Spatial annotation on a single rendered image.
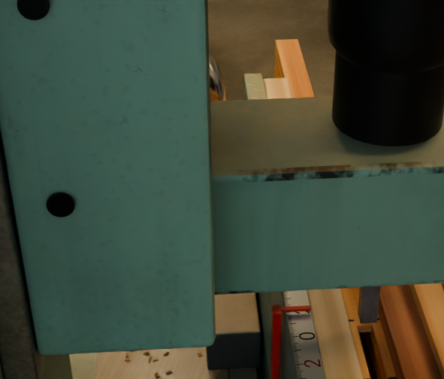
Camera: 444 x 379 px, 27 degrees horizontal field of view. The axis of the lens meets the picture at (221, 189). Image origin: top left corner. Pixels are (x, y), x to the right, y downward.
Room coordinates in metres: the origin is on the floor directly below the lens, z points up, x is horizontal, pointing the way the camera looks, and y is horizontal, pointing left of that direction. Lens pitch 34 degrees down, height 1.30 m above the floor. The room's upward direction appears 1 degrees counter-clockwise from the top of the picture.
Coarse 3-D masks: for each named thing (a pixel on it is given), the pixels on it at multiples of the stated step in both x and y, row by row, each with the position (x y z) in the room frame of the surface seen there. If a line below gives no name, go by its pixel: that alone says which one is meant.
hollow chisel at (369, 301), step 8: (360, 288) 0.38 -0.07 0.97; (368, 288) 0.38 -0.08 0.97; (376, 288) 0.38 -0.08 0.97; (360, 296) 0.38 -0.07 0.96; (368, 296) 0.38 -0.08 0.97; (376, 296) 0.38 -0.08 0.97; (360, 304) 0.38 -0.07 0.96; (368, 304) 0.38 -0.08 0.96; (376, 304) 0.38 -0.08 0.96; (360, 312) 0.38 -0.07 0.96; (368, 312) 0.38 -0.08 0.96; (376, 312) 0.38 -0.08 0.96; (360, 320) 0.38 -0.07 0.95; (368, 320) 0.38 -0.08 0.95; (376, 320) 0.38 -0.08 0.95
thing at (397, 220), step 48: (240, 144) 0.37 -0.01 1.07; (288, 144) 0.37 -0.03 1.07; (336, 144) 0.37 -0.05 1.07; (432, 144) 0.36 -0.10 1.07; (240, 192) 0.34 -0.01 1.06; (288, 192) 0.34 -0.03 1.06; (336, 192) 0.35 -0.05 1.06; (384, 192) 0.35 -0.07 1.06; (432, 192) 0.35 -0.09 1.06; (240, 240) 0.34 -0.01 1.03; (288, 240) 0.34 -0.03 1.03; (336, 240) 0.35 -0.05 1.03; (384, 240) 0.35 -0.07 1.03; (432, 240) 0.35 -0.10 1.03; (240, 288) 0.34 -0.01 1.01; (288, 288) 0.34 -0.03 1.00; (336, 288) 0.35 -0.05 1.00
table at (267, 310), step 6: (258, 294) 0.52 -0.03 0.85; (264, 294) 0.48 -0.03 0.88; (264, 300) 0.48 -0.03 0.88; (264, 306) 0.48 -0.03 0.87; (264, 312) 0.48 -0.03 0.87; (270, 312) 0.45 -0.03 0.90; (264, 318) 0.48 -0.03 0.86; (270, 318) 0.44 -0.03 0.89; (264, 324) 0.48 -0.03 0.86; (270, 324) 0.44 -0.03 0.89; (264, 330) 0.48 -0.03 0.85; (270, 330) 0.44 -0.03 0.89; (264, 336) 0.48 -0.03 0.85; (270, 336) 0.44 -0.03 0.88; (264, 342) 0.48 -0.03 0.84; (270, 342) 0.44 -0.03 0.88
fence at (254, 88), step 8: (248, 80) 0.65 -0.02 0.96; (256, 80) 0.65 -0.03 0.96; (248, 88) 0.64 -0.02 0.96; (256, 88) 0.63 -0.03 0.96; (264, 88) 0.64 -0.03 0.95; (248, 96) 0.62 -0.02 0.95; (256, 96) 0.62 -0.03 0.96; (264, 96) 0.62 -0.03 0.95; (272, 296) 0.44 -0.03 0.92; (280, 296) 0.40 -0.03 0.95; (272, 304) 0.44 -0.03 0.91; (280, 304) 0.40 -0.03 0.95; (288, 328) 0.37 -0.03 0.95; (288, 336) 0.36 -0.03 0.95; (288, 344) 0.36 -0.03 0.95; (288, 352) 0.36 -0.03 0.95; (280, 360) 0.39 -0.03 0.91; (288, 360) 0.36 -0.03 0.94; (280, 368) 0.39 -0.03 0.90; (288, 368) 0.36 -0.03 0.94; (288, 376) 0.36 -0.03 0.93; (296, 376) 0.33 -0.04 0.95
